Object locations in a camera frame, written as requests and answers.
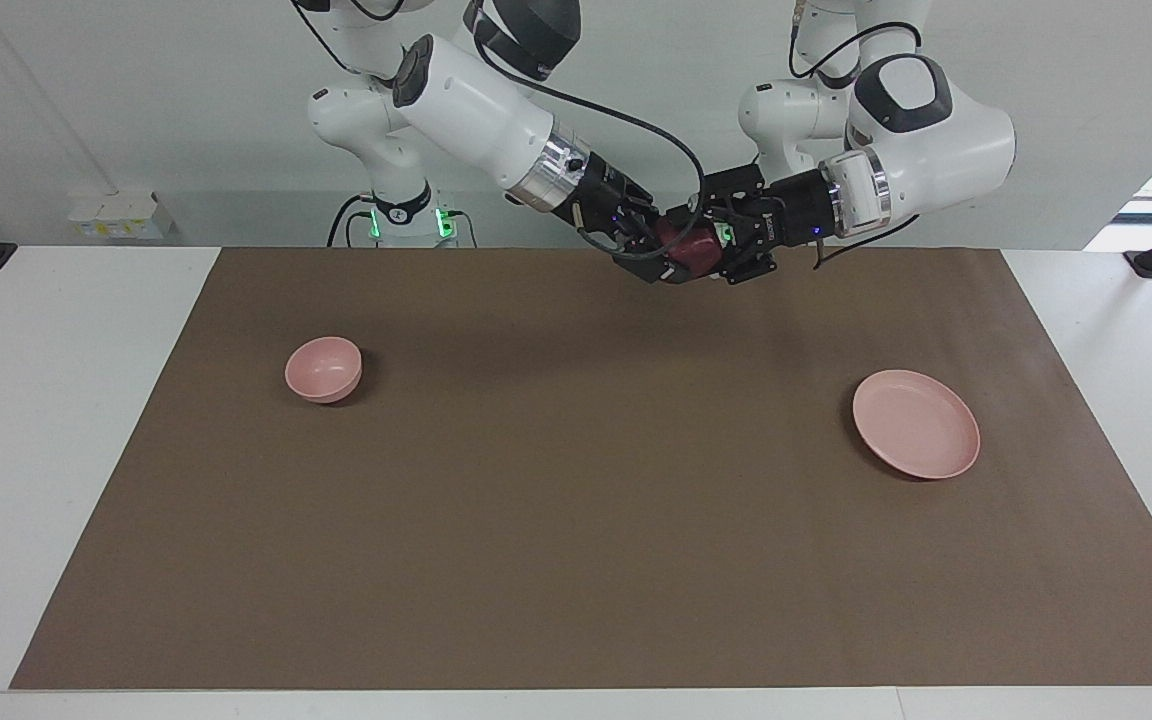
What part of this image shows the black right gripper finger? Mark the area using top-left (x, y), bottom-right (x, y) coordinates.
top-left (636, 198), bottom-right (699, 233)
top-left (614, 250), bottom-right (693, 288)

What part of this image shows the dark red apple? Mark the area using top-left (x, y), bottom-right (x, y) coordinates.
top-left (658, 212), bottom-right (725, 279)

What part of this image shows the pink plate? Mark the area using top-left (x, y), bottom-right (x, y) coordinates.
top-left (852, 369), bottom-right (982, 481)

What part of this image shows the pink bowl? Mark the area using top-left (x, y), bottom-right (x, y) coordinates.
top-left (284, 336), bottom-right (364, 405)

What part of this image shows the brown table mat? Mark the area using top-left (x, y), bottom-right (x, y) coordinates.
top-left (9, 247), bottom-right (1152, 691)

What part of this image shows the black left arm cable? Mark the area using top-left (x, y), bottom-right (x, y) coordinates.
top-left (789, 0), bottom-right (927, 271)

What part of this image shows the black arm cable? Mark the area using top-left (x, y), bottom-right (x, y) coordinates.
top-left (789, 0), bottom-right (927, 271)
top-left (471, 0), bottom-right (709, 263)

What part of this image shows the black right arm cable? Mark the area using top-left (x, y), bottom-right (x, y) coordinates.
top-left (471, 0), bottom-right (709, 263)

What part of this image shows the black right base cable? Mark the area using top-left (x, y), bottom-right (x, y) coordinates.
top-left (326, 195), bottom-right (375, 248)

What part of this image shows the white wall socket box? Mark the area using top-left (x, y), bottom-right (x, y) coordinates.
top-left (69, 190), bottom-right (175, 241)

